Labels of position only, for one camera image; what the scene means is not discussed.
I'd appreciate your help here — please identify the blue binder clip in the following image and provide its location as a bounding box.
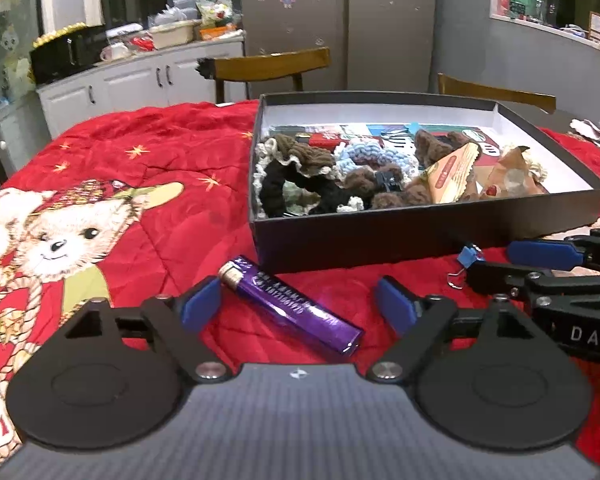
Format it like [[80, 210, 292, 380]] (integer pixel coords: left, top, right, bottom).
[[446, 244, 484, 290]]

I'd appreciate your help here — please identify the purple lighter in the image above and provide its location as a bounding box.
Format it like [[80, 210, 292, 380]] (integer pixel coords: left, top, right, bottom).
[[218, 256, 364, 358]]

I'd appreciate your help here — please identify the brown snack packet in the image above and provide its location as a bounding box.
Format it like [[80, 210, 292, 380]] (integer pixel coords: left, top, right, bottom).
[[480, 146, 547, 198]]

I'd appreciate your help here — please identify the tan snack packet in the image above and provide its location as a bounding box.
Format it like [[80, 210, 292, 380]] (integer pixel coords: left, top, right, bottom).
[[425, 142, 481, 204]]

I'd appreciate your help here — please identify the black white crochet scrunchie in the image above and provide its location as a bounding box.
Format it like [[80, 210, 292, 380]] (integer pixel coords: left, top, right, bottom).
[[254, 160, 364, 218]]

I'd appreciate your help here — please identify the light blue crochet scrunchie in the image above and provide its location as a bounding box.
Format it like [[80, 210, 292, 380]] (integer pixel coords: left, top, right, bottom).
[[332, 138, 420, 178]]

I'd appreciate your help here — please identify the olive brown crochet scrunchie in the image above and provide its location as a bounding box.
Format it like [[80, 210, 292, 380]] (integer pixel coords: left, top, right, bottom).
[[274, 134, 335, 177]]

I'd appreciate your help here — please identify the dark brown fuzzy scrunchie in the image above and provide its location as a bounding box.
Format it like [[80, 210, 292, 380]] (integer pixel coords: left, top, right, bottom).
[[343, 164, 432, 209]]

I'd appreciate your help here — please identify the cream white crochet scrunchie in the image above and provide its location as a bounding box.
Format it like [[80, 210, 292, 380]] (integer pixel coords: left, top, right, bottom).
[[254, 136, 290, 171]]

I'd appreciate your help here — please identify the printed booklet in box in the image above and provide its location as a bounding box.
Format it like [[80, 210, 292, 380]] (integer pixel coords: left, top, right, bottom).
[[266, 122, 502, 158]]

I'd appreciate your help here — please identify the black shallow cardboard box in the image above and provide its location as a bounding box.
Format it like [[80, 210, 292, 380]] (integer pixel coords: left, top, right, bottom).
[[249, 91, 600, 272]]

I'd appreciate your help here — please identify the right wooden chair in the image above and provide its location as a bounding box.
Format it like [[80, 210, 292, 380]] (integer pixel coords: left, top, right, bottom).
[[437, 73, 557, 115]]

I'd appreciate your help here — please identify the wooden chair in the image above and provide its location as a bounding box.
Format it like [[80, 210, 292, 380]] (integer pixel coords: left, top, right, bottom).
[[437, 73, 557, 115], [197, 47, 332, 104]]

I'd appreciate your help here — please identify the white kitchen cabinet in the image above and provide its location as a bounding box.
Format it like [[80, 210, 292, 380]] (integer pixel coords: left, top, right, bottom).
[[38, 32, 245, 138]]

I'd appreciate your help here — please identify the glass sliding door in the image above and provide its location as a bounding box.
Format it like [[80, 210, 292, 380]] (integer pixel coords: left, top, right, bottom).
[[0, 0, 50, 176]]

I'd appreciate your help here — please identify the white mug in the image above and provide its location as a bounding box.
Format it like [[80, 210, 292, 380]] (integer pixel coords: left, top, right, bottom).
[[100, 41, 131, 63]]

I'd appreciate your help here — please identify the left wooden chair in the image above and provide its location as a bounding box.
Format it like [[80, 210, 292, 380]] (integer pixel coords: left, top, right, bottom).
[[197, 47, 332, 104]]

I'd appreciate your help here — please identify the beige plastic basin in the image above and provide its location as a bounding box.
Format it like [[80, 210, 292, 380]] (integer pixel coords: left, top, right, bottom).
[[148, 20, 201, 50]]

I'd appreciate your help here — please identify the black microwave oven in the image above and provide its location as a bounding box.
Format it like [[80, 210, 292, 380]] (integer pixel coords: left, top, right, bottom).
[[30, 25, 108, 86]]

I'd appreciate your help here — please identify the silver double door refrigerator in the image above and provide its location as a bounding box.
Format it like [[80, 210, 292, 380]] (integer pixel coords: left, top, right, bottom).
[[242, 0, 436, 92]]

